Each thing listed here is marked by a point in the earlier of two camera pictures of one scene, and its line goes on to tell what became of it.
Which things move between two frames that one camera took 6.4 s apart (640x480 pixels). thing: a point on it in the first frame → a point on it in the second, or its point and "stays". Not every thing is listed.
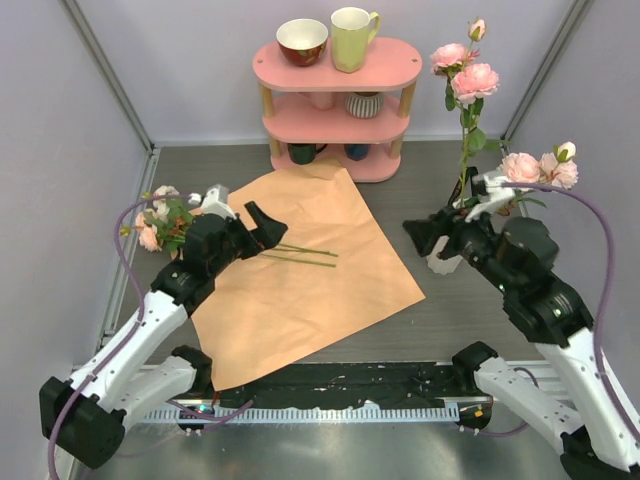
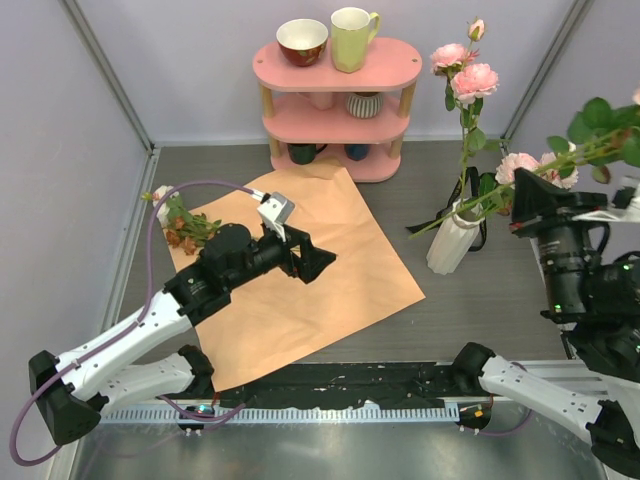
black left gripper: [268, 231] → [312, 260]
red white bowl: [302, 41] stays
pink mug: [321, 100] stays
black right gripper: [451, 222] → [535, 201]
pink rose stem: [470, 81] stays
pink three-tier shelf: [316, 113] stays
